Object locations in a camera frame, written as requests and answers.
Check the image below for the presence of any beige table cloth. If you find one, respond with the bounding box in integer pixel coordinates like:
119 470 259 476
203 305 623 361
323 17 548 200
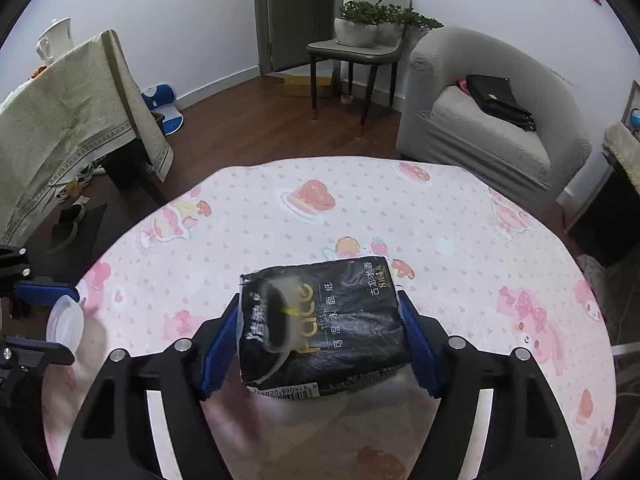
0 29 175 246

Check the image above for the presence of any grey dining chair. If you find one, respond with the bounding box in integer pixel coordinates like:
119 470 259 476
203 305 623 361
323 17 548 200
306 0 413 140

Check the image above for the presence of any black handbag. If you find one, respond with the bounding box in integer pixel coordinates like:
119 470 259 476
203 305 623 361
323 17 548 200
465 74 536 133

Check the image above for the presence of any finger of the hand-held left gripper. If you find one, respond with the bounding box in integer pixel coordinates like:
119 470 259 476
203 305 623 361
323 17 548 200
0 245 82 318
0 335 76 367

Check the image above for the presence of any grey armchair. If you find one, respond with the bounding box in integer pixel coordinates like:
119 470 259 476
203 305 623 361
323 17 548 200
396 26 593 216

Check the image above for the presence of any white round plastic lid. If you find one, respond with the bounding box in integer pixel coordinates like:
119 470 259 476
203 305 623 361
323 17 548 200
46 296 85 356

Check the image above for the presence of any dark cabinet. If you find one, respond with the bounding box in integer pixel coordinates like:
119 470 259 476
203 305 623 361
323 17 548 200
567 150 640 268

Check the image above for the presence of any picture frame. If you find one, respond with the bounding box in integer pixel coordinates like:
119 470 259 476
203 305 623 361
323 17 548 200
620 80 640 131

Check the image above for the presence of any black floor mat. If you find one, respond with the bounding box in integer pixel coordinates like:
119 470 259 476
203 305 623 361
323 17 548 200
30 203 108 291

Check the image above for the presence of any cardboard box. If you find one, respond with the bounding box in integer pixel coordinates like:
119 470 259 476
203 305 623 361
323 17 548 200
276 74 335 98

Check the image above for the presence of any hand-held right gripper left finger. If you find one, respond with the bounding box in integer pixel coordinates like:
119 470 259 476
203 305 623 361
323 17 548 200
57 292 241 480

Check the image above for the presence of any black tissue pack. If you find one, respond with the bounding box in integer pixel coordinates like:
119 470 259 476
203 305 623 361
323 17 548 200
238 255 413 401

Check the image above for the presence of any blue and white floor appliance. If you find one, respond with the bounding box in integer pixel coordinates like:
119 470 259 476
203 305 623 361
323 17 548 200
140 82 185 136

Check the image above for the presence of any white pitcher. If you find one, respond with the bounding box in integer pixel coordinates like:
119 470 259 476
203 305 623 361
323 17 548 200
35 17 73 67

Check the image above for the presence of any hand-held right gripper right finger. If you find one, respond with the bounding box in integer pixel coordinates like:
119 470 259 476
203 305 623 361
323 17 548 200
395 289 583 480

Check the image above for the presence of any potted plant in white pot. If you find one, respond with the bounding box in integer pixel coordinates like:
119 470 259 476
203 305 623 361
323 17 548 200
334 0 388 48
375 5 445 46

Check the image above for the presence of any grey-green door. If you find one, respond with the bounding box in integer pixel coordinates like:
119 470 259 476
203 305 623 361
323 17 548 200
252 0 346 77

